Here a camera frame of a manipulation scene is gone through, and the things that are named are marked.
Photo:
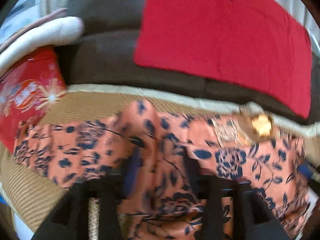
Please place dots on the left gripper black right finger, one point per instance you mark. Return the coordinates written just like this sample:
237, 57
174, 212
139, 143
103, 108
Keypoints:
232, 209

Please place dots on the dark brown leather headboard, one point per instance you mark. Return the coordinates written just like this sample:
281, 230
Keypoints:
104, 55

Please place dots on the woven rattan bed mat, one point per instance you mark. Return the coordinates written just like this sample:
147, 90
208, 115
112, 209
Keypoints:
34, 196

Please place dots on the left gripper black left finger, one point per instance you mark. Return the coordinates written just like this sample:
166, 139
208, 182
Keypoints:
69, 219

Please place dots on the red firework gift bag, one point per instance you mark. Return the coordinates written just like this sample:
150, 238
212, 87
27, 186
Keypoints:
28, 90

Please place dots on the orange navy floral garment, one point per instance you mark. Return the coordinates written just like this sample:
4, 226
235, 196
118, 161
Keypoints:
162, 204

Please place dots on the white pink folded quilt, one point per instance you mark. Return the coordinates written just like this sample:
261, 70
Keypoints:
56, 29

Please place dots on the red folded cloth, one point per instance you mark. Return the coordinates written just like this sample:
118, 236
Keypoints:
252, 43

